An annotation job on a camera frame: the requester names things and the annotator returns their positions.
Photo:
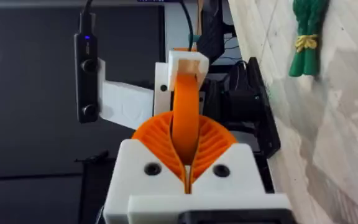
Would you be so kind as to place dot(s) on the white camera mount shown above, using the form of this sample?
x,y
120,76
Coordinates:
x,y
123,102

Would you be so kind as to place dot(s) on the black upright wrist plate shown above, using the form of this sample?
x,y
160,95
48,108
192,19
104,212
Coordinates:
x,y
267,124

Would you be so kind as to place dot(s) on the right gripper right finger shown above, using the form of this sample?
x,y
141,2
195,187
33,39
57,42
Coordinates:
x,y
228,177

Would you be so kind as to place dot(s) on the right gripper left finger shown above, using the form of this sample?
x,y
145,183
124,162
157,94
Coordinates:
x,y
132,174

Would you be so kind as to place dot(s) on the green toy vegetable bundle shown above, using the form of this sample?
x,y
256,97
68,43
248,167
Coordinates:
x,y
306,37

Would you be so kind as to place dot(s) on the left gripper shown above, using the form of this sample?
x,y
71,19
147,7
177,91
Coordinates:
x,y
235,102

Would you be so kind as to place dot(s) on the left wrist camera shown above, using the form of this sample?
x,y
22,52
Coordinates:
x,y
86,77

